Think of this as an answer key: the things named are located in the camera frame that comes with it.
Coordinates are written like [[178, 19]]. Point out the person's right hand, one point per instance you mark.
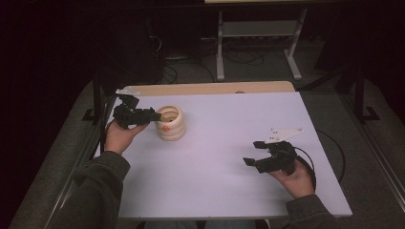
[[297, 183]]

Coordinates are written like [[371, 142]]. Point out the white board sheet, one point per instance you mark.
[[203, 191]]

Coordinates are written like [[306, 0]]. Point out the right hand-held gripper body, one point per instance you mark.
[[277, 157]]

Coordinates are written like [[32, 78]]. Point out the person's left hand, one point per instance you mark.
[[119, 140]]

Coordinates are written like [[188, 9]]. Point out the cream ribbed pen holder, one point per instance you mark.
[[170, 125]]

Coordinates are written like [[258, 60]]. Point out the black metal stand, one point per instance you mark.
[[360, 98], [97, 101]]

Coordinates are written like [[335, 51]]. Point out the light wooden table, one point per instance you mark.
[[207, 88]]

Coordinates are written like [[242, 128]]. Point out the white metal stand frame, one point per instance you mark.
[[219, 54]]

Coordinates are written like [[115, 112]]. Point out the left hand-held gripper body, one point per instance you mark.
[[129, 114]]

